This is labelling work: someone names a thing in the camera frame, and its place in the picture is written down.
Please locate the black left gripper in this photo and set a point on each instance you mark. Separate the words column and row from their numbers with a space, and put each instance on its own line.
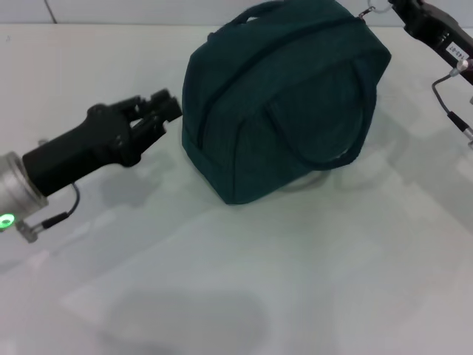
column 85, row 148

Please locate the dark teal insulated lunch bag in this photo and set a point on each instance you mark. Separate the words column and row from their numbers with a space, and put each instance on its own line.
column 281, row 111

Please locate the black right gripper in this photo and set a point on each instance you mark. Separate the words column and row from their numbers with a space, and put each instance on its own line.
column 439, row 33

